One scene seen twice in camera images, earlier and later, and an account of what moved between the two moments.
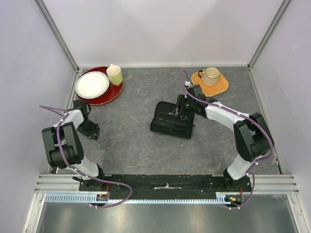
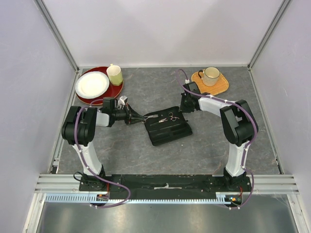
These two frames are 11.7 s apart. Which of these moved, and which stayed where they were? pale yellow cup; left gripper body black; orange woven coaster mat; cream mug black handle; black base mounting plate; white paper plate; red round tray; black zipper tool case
Moved: left gripper body black; black zipper tool case
Stayed: black base mounting plate; white paper plate; red round tray; orange woven coaster mat; pale yellow cup; cream mug black handle
